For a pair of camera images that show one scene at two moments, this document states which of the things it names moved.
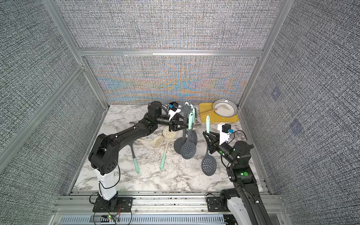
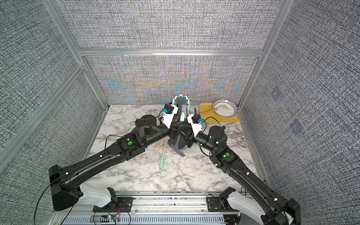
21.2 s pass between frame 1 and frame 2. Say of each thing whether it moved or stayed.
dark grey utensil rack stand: moved
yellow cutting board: stayed
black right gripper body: moved
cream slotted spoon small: stayed
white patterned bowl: stayed
